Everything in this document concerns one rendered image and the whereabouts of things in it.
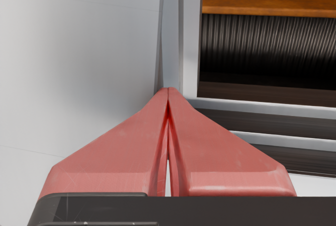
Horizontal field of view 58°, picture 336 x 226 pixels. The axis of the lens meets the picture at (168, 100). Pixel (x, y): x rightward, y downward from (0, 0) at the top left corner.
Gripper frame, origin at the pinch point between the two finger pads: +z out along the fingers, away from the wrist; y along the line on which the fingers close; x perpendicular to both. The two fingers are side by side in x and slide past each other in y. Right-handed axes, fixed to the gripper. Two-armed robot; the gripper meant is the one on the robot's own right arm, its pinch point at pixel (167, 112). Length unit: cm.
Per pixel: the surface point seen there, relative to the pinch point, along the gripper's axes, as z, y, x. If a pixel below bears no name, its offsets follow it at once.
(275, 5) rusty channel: 13.4, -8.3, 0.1
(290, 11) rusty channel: 12.5, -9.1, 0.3
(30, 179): 1.3, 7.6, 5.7
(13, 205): 1.6, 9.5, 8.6
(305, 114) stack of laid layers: 2.1, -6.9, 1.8
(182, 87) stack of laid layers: 2.8, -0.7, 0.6
